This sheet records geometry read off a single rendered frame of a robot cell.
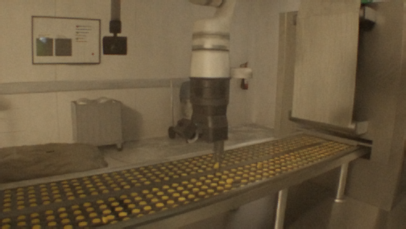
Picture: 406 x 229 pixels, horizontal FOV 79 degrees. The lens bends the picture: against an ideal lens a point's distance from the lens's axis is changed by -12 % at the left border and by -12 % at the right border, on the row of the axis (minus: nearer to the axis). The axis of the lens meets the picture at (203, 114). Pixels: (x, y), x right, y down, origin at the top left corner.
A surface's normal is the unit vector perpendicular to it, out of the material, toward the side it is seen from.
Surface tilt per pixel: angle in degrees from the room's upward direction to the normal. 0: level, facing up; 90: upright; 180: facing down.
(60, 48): 90
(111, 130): 90
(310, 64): 90
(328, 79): 90
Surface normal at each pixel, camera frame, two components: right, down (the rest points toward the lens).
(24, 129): 0.58, 0.15
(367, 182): -0.82, 0.08
